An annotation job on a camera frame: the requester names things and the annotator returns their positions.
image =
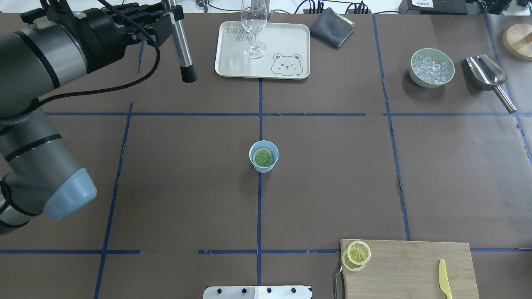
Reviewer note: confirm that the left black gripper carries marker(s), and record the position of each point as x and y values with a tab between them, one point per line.
101	36

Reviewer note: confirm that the steel muddler black tip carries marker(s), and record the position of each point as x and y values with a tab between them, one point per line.
188	73

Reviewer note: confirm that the lemon slice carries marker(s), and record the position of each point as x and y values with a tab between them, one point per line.
262	157
348	264
358	252

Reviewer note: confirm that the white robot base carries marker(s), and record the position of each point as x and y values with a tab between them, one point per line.
259	292

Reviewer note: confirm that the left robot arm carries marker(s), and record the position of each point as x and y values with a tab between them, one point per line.
46	177

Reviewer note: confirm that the light blue cup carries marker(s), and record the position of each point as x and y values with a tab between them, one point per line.
272	147

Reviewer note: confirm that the clear wine glass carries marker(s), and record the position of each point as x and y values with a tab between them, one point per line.
254	17

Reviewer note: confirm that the grey folded cloth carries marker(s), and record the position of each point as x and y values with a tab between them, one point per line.
332	28

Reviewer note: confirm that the green bowl of ice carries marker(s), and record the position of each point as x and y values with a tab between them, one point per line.
431	68

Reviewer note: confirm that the steel ice scoop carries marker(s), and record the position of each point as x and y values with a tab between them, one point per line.
489	76

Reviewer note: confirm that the bamboo cutting board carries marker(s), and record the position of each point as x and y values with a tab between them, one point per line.
401	269

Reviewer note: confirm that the round wooden stand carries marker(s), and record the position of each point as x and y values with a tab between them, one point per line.
517	39

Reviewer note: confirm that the yellow plastic knife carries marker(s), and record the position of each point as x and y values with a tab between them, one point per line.
443	281

